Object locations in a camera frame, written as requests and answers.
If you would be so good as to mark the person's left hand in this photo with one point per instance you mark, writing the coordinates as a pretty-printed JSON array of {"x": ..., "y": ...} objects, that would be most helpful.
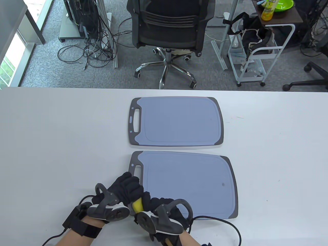
[{"x": 128, "y": 188}]

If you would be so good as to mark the person's right hand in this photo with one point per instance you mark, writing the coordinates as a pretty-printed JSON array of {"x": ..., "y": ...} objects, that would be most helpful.
[{"x": 159, "y": 203}]

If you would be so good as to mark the yellow green sponge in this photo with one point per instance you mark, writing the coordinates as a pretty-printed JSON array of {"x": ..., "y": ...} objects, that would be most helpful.
[{"x": 137, "y": 205}]

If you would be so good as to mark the grey white hand controller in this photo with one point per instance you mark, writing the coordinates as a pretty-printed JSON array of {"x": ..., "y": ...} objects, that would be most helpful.
[
  {"x": 115, "y": 214},
  {"x": 159, "y": 225}
]

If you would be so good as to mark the blue cutting board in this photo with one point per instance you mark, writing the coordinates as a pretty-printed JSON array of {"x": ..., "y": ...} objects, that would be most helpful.
[
  {"x": 184, "y": 179},
  {"x": 179, "y": 120}
]

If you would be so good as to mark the person's right forearm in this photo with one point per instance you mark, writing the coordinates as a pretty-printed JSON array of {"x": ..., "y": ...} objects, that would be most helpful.
[{"x": 187, "y": 241}]

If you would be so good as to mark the person's left forearm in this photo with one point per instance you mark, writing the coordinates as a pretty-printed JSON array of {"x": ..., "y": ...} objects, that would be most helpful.
[{"x": 74, "y": 238}]

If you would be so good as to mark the black office chair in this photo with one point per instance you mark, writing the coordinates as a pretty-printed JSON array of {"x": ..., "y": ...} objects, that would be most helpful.
[{"x": 169, "y": 33}]

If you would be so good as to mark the grey cart base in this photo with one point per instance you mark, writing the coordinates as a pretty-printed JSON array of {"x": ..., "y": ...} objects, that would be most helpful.
[{"x": 69, "y": 30}]

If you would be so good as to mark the window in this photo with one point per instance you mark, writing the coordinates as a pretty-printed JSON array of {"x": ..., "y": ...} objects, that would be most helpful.
[{"x": 7, "y": 69}]

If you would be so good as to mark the white power strip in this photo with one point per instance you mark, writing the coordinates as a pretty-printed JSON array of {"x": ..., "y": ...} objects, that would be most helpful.
[{"x": 109, "y": 18}]

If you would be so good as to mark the black computer tower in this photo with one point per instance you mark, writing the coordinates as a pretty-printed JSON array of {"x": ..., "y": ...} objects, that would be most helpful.
[{"x": 77, "y": 15}]

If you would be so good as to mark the black bag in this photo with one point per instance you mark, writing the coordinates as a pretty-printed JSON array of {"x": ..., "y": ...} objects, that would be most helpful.
[{"x": 253, "y": 30}]

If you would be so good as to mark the black chair base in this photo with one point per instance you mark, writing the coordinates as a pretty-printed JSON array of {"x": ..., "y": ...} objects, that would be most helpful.
[{"x": 312, "y": 68}]

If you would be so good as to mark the yellow drink bottle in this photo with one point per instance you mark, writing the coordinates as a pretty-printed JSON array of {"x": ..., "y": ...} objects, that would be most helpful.
[{"x": 267, "y": 14}]

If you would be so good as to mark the light blue plastic item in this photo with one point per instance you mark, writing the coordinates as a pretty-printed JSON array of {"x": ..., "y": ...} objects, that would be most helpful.
[{"x": 261, "y": 2}]

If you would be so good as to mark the white cart brown top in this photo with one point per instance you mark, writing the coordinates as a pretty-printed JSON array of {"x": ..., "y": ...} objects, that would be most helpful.
[{"x": 289, "y": 15}]

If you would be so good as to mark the green bowl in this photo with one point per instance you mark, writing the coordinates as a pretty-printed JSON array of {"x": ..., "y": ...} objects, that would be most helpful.
[{"x": 284, "y": 5}]

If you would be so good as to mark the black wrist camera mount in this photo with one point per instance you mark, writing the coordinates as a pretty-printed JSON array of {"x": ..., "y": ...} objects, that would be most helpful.
[
  {"x": 206, "y": 244},
  {"x": 84, "y": 228}
]

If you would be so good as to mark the aluminium frame leg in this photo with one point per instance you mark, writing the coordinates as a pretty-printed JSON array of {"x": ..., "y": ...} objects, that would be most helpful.
[
  {"x": 220, "y": 59},
  {"x": 115, "y": 61}
]

